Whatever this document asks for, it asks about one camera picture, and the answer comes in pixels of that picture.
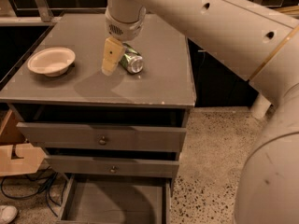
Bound grey top drawer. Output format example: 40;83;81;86
17;122;186;152

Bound brass top drawer knob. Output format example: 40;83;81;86
98;136;107;146

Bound white diagonal pole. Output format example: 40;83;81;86
250;94;271;119

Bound brass drawer knob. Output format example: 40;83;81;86
98;136;107;146
110;166;118;174

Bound white sneaker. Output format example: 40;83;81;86
0;205;18;224

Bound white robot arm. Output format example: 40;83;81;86
107;0;299;224

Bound green soda can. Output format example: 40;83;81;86
120;43;144;74

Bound grey drawer cabinet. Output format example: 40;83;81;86
0;13;197;224

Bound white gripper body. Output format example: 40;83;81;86
105;7;146;41

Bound blue floor cables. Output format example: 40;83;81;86
0;167;68;217

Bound grey bottom drawer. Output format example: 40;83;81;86
55;175;170;224

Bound white paper bowl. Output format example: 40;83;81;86
27;48;76;77

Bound grey drawer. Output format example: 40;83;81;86
46;155;179;178
55;175;170;224
17;122;186;152

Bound brass middle drawer knob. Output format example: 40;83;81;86
110;166;118;174

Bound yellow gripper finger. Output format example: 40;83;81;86
101;36;125;76

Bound grey middle drawer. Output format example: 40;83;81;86
46;155;179;178

